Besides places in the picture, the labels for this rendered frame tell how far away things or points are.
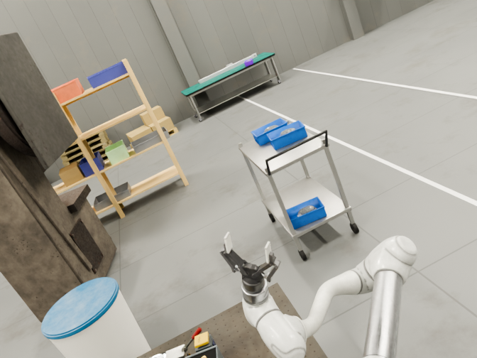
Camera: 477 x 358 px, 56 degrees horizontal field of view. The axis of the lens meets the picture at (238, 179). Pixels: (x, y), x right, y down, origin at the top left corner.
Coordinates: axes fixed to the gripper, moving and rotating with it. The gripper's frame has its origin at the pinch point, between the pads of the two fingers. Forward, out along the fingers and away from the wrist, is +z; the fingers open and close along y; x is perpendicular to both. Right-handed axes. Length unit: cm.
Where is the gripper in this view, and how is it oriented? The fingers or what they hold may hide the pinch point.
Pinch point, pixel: (247, 242)
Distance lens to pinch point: 139.0
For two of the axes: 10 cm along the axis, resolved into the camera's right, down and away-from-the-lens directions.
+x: -4.0, 6.1, -6.8
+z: -1.3, -7.7, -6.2
